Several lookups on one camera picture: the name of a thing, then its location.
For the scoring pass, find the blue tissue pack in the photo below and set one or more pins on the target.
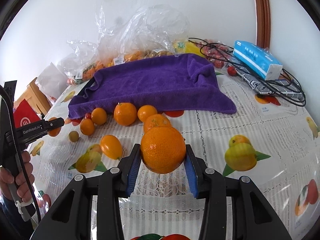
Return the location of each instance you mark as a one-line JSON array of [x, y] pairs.
[[260, 61]]

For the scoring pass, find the red box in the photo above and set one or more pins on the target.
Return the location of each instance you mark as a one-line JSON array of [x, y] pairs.
[[24, 114]]

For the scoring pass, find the clear bag of small oranges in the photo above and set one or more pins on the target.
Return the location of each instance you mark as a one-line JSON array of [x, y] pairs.
[[80, 65]]

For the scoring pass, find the clear bag of longans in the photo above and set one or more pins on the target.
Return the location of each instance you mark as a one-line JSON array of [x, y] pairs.
[[154, 27]]

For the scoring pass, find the red tomato by cloth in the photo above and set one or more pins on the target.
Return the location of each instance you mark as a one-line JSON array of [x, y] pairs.
[[231, 71]]

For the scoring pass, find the brown wooden door frame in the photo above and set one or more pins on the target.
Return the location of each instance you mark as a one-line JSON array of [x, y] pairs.
[[263, 16]]

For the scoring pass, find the orange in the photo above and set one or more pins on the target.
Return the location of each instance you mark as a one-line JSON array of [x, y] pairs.
[[54, 132]]

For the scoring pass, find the purple towel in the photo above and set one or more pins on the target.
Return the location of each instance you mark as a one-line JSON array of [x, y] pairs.
[[169, 83]]

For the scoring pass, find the oval orange kumquat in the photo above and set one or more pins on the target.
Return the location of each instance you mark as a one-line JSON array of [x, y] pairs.
[[111, 147]]

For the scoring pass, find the wooden chair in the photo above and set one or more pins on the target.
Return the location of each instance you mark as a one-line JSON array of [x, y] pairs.
[[36, 99]]

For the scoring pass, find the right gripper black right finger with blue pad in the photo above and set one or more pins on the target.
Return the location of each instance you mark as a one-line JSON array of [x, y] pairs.
[[208, 184]]

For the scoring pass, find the small red cherry tomato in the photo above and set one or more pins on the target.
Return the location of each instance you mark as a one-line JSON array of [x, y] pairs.
[[87, 115]]

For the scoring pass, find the round orange mandarin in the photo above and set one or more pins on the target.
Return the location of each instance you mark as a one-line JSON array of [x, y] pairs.
[[146, 111]]

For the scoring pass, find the yellow snack bag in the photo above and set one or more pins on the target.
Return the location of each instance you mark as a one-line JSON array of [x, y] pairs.
[[187, 47]]

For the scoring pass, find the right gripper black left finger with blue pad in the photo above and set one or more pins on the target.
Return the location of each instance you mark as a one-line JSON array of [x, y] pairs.
[[117, 182]]

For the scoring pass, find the person's left hand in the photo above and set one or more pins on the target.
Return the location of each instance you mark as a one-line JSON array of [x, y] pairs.
[[23, 190]]

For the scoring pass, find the bag of red tomatoes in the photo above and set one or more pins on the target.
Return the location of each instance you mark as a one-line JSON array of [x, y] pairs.
[[218, 53]]

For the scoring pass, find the grey checked cloth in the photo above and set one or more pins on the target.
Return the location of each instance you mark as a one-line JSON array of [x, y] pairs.
[[291, 88]]

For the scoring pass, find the black tray under towel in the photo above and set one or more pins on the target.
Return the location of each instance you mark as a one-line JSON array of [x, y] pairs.
[[85, 87]]

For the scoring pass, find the white plastic bag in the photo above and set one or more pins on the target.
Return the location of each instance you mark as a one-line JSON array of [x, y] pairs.
[[52, 82]]

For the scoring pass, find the big orange mandarin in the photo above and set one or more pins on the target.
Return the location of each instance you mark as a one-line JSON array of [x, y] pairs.
[[125, 113]]

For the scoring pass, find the large orange mandarin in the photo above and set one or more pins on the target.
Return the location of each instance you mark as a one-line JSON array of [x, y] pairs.
[[163, 149]]

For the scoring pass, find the small orange mandarin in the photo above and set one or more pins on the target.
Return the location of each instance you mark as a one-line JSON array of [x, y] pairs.
[[87, 127], [99, 116]]

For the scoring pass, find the small tan longan fruit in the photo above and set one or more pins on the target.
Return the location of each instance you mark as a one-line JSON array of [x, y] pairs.
[[73, 136]]

